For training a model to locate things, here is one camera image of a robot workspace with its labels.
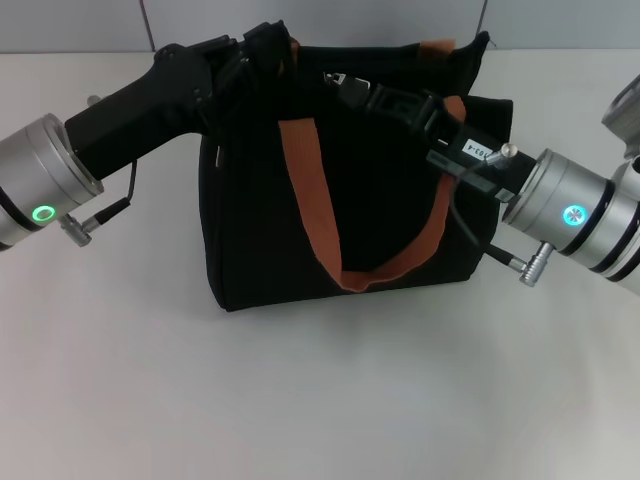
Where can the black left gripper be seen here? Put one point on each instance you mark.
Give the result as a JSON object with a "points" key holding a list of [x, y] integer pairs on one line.
{"points": [[150, 110]]}

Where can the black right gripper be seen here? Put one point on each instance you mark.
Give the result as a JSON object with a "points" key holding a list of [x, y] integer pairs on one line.
{"points": [[475, 160]]}

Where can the silver zipper pull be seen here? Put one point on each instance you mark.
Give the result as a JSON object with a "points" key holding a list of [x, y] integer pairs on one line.
{"points": [[336, 80]]}

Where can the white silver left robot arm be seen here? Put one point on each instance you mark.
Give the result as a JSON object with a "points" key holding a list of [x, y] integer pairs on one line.
{"points": [[35, 165]]}

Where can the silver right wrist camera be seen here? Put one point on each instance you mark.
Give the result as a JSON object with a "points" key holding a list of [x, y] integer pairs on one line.
{"points": [[625, 110]]}

